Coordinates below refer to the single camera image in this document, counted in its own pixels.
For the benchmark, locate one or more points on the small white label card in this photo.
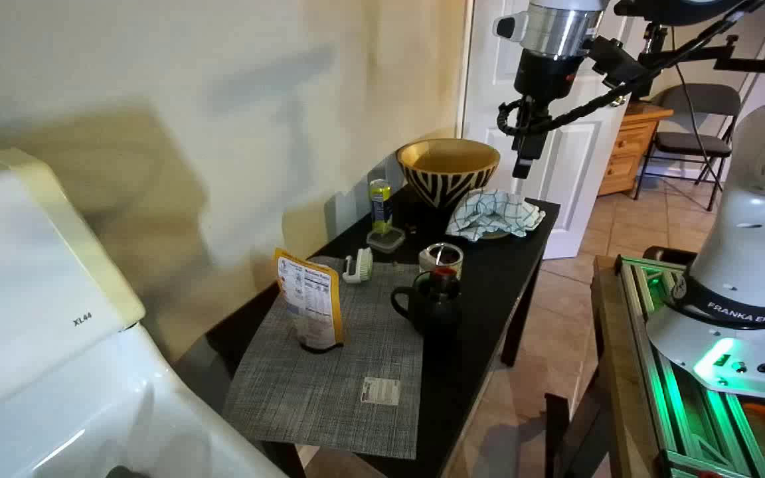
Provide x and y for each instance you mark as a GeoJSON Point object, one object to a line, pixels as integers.
{"type": "Point", "coordinates": [382, 392]}

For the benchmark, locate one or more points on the grey woven placemat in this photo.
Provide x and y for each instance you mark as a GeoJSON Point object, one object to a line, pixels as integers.
{"type": "Point", "coordinates": [296, 397]}

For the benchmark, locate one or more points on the wooden bowl zebra pattern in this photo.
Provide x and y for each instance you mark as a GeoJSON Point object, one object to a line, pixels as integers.
{"type": "Point", "coordinates": [443, 170]}

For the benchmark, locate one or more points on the yellow pouch package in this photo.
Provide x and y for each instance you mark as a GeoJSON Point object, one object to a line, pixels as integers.
{"type": "Point", "coordinates": [311, 290]}

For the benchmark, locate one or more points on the orange white paper cup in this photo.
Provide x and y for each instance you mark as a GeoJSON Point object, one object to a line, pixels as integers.
{"type": "Point", "coordinates": [443, 255]}

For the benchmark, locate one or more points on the white door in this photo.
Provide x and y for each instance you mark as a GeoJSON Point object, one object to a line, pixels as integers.
{"type": "Point", "coordinates": [573, 161]}

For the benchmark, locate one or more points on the small clear plastic container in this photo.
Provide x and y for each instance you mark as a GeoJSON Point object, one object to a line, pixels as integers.
{"type": "Point", "coordinates": [387, 243]}

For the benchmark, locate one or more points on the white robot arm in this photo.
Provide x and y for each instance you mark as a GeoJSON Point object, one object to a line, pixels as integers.
{"type": "Point", "coordinates": [553, 43]}

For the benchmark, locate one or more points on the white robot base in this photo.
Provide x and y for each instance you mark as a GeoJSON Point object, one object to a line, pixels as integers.
{"type": "Point", "coordinates": [714, 320]}

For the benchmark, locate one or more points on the green dish soap bottle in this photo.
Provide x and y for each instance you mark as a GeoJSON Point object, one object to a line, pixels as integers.
{"type": "Point", "coordinates": [382, 210]}

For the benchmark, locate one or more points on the white checkered dish cloth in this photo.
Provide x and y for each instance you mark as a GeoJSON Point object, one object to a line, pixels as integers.
{"type": "Point", "coordinates": [492, 213]}

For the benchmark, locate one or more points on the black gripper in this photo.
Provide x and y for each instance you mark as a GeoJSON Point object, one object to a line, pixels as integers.
{"type": "Point", "coordinates": [537, 84]}

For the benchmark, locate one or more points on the dark mug with handle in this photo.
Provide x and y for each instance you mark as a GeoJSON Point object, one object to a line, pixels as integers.
{"type": "Point", "coordinates": [431, 301]}

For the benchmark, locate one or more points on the black folding chair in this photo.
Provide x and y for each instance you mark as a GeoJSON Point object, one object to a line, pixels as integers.
{"type": "Point", "coordinates": [695, 101]}

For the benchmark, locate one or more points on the black side table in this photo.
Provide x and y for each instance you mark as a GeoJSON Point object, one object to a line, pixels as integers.
{"type": "Point", "coordinates": [500, 277]}

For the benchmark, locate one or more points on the small white green object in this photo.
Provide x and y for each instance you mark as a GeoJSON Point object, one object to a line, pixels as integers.
{"type": "Point", "coordinates": [359, 266]}

